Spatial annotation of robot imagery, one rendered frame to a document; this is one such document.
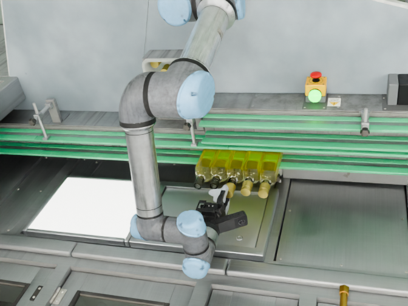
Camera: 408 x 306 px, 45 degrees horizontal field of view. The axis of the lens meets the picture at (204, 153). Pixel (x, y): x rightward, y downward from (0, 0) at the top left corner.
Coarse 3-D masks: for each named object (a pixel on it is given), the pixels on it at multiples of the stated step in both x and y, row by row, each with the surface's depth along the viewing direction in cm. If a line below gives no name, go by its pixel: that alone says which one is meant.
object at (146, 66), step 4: (144, 60) 183; (148, 60) 182; (152, 60) 182; (156, 60) 181; (160, 60) 181; (164, 60) 180; (168, 60) 180; (172, 60) 179; (144, 64) 184; (148, 64) 187; (160, 64) 190; (164, 64) 190; (144, 68) 185; (148, 68) 187; (152, 68) 190; (156, 68) 192; (160, 68) 191
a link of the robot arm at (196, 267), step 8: (208, 240) 144; (208, 248) 139; (192, 256) 138; (200, 256) 138; (208, 256) 140; (184, 264) 138; (192, 264) 137; (200, 264) 137; (208, 264) 139; (184, 272) 140; (192, 272) 139; (200, 272) 138
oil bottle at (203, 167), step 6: (204, 150) 184; (210, 150) 183; (216, 150) 183; (204, 156) 180; (210, 156) 180; (198, 162) 178; (204, 162) 177; (210, 162) 177; (198, 168) 175; (204, 168) 174; (210, 168) 175; (198, 174) 174; (204, 174) 174; (210, 174) 176
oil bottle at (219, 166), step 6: (222, 150) 181; (228, 150) 181; (216, 156) 179; (222, 156) 178; (228, 156) 178; (216, 162) 176; (222, 162) 175; (228, 162) 176; (216, 168) 173; (222, 168) 172; (216, 174) 172; (222, 174) 172; (222, 180) 173
